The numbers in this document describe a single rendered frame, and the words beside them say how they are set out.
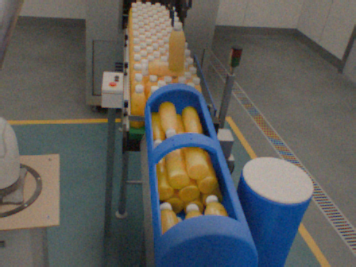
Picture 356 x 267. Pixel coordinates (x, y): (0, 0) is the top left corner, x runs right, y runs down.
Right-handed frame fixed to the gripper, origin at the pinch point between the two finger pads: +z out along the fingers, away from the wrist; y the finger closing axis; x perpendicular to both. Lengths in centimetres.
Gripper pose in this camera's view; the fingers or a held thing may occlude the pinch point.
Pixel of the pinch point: (177, 17)
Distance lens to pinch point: 177.8
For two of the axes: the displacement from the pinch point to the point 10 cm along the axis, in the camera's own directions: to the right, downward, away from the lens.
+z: -0.4, 7.8, 6.3
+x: -1.8, -6.3, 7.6
